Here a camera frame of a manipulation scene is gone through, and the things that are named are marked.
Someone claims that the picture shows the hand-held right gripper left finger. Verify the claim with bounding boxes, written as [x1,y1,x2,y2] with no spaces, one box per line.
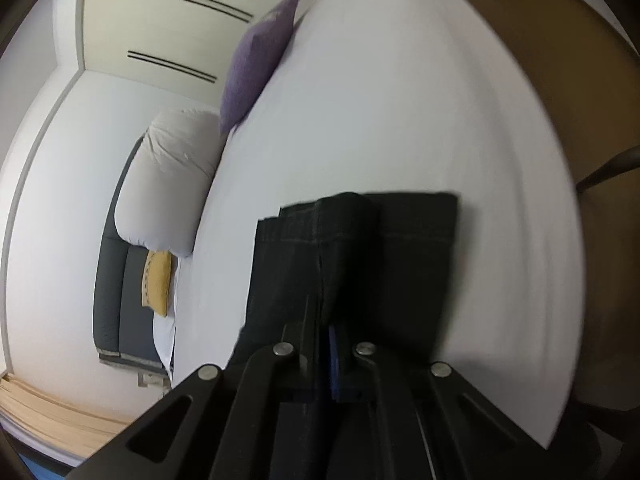
[66,294,331,480]

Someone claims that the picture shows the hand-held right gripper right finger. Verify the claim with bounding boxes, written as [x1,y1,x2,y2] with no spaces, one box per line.
[327,325,550,480]

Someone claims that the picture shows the black pants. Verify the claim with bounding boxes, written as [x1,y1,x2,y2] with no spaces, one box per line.
[227,192,460,376]

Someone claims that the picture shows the yellow cushion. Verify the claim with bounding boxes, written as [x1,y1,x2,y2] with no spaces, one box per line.
[141,251,173,317]

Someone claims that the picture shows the grey upholstered headboard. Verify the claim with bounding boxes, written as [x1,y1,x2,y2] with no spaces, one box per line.
[93,132,173,368]

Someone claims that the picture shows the white pillow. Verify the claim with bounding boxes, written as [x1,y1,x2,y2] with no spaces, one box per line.
[114,108,232,259]

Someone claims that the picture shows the white bed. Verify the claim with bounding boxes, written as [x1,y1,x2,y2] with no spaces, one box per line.
[152,0,587,453]

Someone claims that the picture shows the beige curtain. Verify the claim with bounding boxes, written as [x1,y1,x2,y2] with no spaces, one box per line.
[0,375,132,463]

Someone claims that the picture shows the purple pillow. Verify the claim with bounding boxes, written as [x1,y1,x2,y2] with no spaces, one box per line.
[219,0,302,136]

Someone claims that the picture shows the dark chair leg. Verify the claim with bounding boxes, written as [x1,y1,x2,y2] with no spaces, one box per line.
[575,146,640,193]

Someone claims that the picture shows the cream wardrobe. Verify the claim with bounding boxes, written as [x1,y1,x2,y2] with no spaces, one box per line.
[75,0,346,107]

